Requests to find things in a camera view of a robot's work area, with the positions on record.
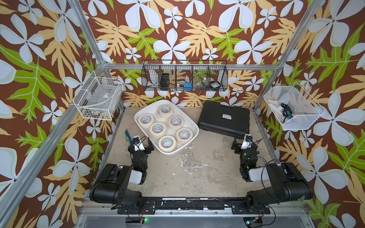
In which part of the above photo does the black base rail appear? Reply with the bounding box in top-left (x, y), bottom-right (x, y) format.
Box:
top-left (111, 197), bottom-right (271, 216)

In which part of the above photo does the black wire wall basket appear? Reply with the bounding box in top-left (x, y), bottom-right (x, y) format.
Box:
top-left (140, 60), bottom-right (228, 92)

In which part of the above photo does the masking tape roll two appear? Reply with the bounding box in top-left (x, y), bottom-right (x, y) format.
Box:
top-left (149, 122), bottom-right (167, 139)

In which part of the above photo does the white wire basket left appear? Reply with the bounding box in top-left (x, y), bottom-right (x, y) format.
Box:
top-left (73, 72), bottom-right (123, 121)

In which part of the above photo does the masking tape roll one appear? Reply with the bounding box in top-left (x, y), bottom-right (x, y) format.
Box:
top-left (138, 114), bottom-right (155, 129)

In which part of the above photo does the masking tape roll five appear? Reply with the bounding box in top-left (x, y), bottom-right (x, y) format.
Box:
top-left (168, 116), bottom-right (184, 130)

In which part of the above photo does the masking tape roll three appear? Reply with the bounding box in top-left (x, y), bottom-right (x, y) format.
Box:
top-left (158, 135), bottom-right (177, 153)

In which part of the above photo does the masking tape roll four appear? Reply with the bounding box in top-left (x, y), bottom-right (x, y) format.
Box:
top-left (157, 104), bottom-right (175, 119)

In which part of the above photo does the blue item in basket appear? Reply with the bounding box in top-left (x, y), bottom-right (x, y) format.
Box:
top-left (183, 83), bottom-right (193, 91)

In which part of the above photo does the black cable in basket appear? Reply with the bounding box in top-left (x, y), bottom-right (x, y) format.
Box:
top-left (280, 103), bottom-right (294, 120)

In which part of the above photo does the black box in basket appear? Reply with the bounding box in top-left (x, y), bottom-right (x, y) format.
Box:
top-left (159, 73), bottom-right (170, 90)

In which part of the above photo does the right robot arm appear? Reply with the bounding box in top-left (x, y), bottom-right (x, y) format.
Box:
top-left (231, 137), bottom-right (314, 215)

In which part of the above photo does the masking tape roll six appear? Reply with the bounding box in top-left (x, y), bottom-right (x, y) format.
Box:
top-left (175, 128), bottom-right (194, 144)

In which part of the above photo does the white plastic storage box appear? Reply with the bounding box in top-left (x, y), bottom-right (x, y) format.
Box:
top-left (134, 100), bottom-right (199, 156)

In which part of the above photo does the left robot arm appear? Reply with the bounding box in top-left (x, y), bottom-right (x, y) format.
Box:
top-left (89, 136), bottom-right (154, 207)

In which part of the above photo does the white mesh basket right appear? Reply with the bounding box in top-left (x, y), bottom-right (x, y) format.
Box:
top-left (263, 83), bottom-right (325, 131)

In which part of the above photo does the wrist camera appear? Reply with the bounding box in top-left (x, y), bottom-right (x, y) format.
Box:
top-left (241, 134), bottom-right (253, 150)
top-left (132, 136), bottom-right (146, 151)

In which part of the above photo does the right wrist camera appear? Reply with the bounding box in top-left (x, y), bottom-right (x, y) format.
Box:
top-left (241, 134), bottom-right (253, 150)

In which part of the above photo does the black plastic tool case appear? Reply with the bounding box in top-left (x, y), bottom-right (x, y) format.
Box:
top-left (198, 101), bottom-right (250, 139)

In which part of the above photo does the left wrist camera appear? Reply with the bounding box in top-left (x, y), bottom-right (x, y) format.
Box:
top-left (132, 136), bottom-right (146, 151)

